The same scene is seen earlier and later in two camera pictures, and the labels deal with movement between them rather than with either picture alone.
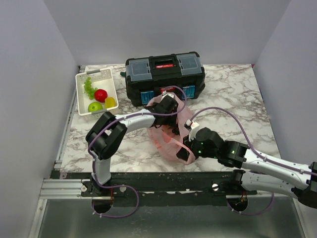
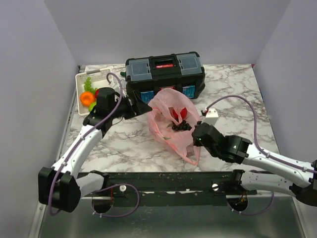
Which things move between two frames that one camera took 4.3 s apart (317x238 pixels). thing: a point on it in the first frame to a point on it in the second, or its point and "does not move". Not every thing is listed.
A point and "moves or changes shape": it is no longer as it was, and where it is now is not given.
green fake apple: (94, 106) does not move
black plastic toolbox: (145, 77) does not move
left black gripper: (170, 121) to (140, 108)
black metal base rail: (158, 189) does not move
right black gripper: (183, 153) to (195, 141)
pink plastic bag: (169, 144) moves or changes shape
